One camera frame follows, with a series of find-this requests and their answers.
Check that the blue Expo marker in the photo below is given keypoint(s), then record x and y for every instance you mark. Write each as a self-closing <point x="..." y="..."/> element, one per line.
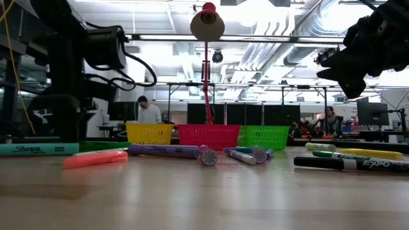
<point x="244" y="157"/>

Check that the black overhead camera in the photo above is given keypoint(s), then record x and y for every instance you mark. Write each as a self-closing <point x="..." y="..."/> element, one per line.
<point x="217" y="57"/>

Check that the black computer monitor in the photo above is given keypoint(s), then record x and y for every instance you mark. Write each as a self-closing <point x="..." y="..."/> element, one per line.
<point x="123" y="111"/>
<point x="372" y="113"/>

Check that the teal slim highlighter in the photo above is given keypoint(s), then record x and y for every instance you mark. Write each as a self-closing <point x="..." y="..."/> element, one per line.
<point x="243" y="149"/>

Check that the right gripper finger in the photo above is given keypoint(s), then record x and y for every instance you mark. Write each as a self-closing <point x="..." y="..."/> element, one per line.
<point x="348" y="80"/>
<point x="351" y="51"/>

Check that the green plastic basket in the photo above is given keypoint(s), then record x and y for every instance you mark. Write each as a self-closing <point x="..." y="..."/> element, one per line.
<point x="265" y="136"/>

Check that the black partition panel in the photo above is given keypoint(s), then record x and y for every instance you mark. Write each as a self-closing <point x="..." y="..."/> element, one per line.
<point x="282" y="113"/>
<point x="244" y="113"/>
<point x="196" y="113"/>

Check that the red plastic basket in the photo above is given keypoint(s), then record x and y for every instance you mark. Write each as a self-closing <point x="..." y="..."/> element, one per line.
<point x="207" y="135"/>

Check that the turquoise Sharpie highlighter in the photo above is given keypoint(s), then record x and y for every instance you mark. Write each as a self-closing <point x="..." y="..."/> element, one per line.
<point x="38" y="149"/>

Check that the yellow slim highlighter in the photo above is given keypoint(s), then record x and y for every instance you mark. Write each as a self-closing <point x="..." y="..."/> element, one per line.
<point x="370" y="153"/>

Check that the purple highlighter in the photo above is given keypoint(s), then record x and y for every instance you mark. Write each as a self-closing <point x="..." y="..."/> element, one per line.
<point x="209" y="156"/>
<point x="163" y="151"/>
<point x="259" y="155"/>

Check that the pale green highlighter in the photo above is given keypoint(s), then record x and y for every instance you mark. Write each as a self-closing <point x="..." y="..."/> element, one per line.
<point x="319" y="147"/>

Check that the rig top crossbar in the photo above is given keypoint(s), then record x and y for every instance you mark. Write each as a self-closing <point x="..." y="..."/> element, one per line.
<point x="255" y="38"/>

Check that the black Expo marker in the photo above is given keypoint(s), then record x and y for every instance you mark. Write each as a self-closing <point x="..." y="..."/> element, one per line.
<point x="319" y="163"/>

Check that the red desk lamp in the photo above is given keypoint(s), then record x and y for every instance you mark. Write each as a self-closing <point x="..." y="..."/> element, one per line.
<point x="207" y="25"/>

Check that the orange slim highlighter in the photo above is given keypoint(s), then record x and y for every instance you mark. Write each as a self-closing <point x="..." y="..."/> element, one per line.
<point x="92" y="159"/>

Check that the green Sharpie highlighter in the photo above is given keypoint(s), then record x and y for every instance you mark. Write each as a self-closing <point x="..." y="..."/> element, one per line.
<point x="102" y="145"/>

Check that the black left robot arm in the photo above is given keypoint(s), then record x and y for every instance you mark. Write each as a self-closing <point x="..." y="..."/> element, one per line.
<point x="64" y="80"/>

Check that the person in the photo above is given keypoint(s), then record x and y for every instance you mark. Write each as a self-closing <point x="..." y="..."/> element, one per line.
<point x="330" y="121"/>
<point x="149" y="113"/>

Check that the yellow plastic basket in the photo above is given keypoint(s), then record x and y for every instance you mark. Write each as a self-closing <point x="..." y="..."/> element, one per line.
<point x="149" y="134"/>

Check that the green Expo marker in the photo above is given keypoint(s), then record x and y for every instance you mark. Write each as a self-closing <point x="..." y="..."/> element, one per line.
<point x="326" y="154"/>

